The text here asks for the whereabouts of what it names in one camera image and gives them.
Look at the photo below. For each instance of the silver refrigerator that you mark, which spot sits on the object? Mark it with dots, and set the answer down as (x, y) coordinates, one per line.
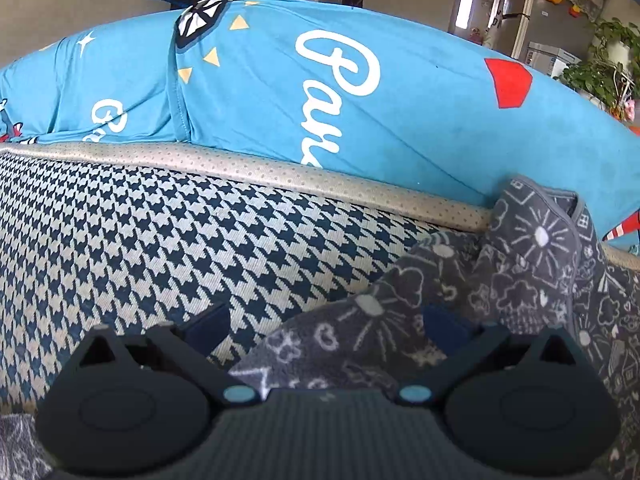
(550, 20)

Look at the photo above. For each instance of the bright wooden door frame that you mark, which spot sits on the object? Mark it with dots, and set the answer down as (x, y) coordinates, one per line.
(470, 5)

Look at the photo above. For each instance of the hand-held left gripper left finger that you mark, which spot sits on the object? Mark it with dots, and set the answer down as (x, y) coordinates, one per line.
(207, 322)

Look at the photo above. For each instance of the grey printed fleece garment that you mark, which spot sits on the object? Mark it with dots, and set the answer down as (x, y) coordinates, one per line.
(540, 270)

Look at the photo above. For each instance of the blue printed sofa cover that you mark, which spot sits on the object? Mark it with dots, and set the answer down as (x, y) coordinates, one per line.
(400, 110)

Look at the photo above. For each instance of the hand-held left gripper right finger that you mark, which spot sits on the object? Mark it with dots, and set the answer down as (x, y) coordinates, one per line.
(442, 327)

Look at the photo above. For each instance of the houndstooth sofa seat cushion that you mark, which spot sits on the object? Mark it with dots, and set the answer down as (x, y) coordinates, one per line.
(150, 240)

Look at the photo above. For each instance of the green potted houseplants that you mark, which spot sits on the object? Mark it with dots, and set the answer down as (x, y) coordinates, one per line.
(600, 75)

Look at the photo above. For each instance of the white appliance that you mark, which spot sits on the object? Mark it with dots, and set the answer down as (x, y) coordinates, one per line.
(550, 57)

